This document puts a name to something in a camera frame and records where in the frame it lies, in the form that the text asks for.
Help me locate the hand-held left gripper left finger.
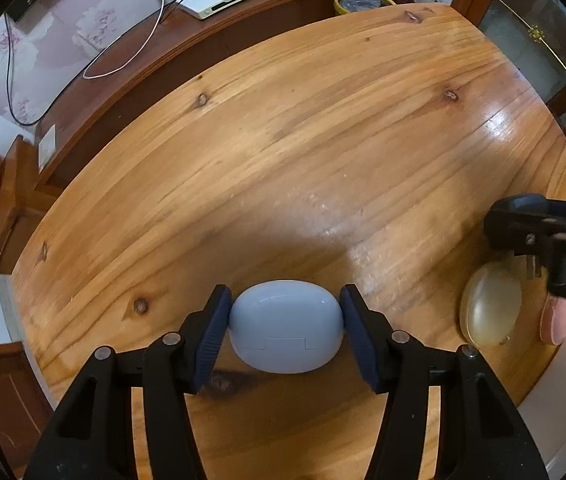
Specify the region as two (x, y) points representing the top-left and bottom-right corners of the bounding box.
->
(23, 284), (234, 480)

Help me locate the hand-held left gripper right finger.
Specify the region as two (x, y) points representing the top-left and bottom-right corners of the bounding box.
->
(339, 284), (549, 480)

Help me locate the black plug adapter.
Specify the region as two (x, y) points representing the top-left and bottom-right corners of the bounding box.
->
(483, 194), (559, 281)

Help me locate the white round earbuds case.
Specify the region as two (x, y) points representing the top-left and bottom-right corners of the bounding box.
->
(228, 280), (345, 375)

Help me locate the pink oval case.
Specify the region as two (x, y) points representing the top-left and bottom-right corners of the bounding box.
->
(540, 295), (566, 346)

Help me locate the white paper label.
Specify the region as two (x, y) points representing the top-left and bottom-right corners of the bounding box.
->
(38, 125), (58, 171)

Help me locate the yellow round bin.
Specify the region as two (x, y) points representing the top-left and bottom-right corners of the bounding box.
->
(334, 0), (396, 15)

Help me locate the glass door with gold handle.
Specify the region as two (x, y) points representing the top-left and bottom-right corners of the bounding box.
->
(453, 0), (566, 131)

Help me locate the white cable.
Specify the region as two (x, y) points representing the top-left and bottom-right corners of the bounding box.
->
(82, 0), (166, 80)

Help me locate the black cable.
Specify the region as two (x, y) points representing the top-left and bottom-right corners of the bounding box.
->
(4, 10), (58, 127)

